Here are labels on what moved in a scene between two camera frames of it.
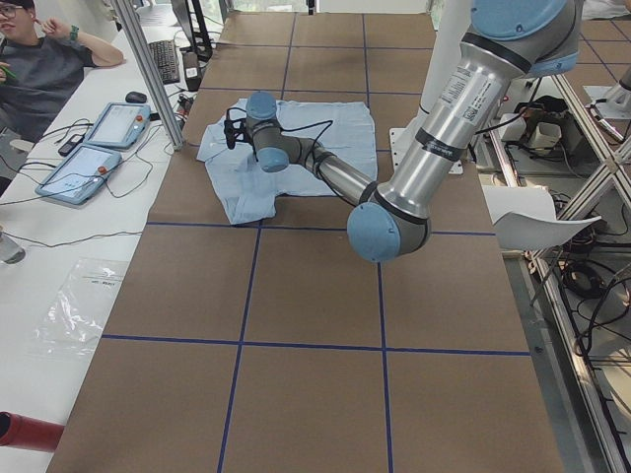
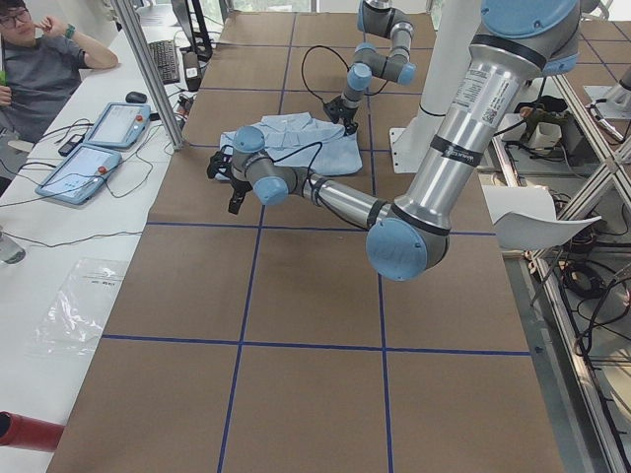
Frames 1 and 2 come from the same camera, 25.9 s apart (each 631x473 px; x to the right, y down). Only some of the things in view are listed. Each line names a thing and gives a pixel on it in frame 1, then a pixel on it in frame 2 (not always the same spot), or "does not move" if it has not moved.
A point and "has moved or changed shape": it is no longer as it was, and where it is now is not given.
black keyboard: (166, 57) does not move
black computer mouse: (135, 98) does not move
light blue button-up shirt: (341, 129) has moved or changed shape
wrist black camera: (235, 128) -> (219, 161)
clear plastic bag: (74, 320) does not move
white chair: (525, 218) does not move
